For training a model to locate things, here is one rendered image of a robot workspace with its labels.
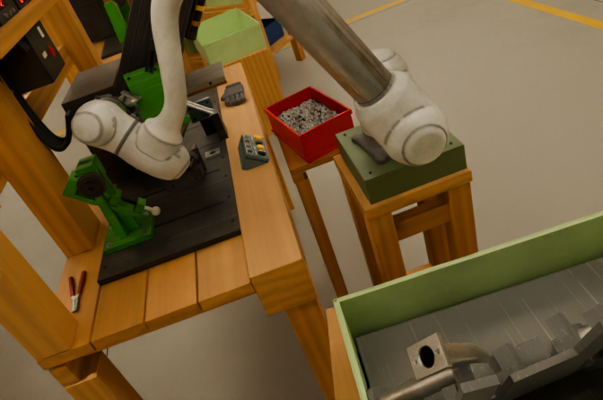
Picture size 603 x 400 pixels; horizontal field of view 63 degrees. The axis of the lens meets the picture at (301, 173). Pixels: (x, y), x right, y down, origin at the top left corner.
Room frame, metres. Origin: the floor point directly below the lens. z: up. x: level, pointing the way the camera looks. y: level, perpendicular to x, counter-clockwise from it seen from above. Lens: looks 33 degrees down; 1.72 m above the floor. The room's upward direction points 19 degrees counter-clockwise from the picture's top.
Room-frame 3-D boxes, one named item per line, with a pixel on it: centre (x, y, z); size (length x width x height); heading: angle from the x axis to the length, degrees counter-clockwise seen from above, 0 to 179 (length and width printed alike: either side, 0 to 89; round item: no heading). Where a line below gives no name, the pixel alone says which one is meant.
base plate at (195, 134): (1.64, 0.43, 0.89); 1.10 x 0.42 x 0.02; 1
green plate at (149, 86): (1.57, 0.37, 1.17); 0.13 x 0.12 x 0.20; 1
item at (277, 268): (1.65, 0.15, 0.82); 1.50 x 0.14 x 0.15; 1
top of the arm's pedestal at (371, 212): (1.22, -0.28, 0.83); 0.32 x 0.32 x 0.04; 2
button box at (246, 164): (1.46, 0.13, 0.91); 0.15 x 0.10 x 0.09; 1
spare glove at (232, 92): (2.00, 0.17, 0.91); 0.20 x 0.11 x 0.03; 179
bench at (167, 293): (1.64, 0.43, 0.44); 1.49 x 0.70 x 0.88; 1
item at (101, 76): (1.75, 0.57, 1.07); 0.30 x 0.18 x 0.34; 1
